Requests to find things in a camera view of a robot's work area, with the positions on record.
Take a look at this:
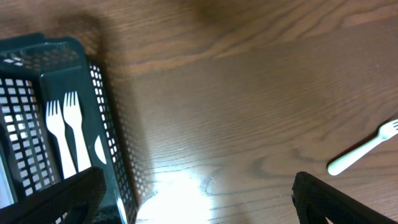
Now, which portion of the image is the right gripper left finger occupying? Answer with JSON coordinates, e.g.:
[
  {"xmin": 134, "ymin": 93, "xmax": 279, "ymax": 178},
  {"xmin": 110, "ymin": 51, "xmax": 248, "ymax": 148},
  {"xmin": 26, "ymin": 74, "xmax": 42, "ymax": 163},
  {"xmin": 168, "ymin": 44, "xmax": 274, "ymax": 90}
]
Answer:
[{"xmin": 1, "ymin": 167, "xmax": 106, "ymax": 223}]

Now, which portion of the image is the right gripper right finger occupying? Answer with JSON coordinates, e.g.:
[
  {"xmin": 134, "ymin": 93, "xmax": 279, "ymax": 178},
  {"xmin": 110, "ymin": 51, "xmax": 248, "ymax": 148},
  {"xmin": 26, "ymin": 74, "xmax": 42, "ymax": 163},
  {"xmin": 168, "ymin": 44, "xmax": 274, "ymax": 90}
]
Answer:
[{"xmin": 292, "ymin": 172, "xmax": 397, "ymax": 224}]

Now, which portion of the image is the white plastic fork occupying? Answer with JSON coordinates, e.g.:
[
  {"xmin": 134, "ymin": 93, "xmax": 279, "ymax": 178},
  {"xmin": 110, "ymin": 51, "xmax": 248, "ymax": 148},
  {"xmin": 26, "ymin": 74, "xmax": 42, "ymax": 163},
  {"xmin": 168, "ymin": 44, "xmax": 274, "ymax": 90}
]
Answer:
[
  {"xmin": 327, "ymin": 119, "xmax": 397, "ymax": 175},
  {"xmin": 45, "ymin": 100, "xmax": 77, "ymax": 179},
  {"xmin": 63, "ymin": 91, "xmax": 91, "ymax": 172}
]

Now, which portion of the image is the dark green plastic basket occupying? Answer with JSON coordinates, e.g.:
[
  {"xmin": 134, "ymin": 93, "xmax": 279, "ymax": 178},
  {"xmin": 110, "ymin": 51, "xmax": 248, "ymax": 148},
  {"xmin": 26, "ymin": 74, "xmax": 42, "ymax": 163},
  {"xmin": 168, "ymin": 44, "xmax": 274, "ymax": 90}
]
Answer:
[{"xmin": 1, "ymin": 34, "xmax": 138, "ymax": 223}]

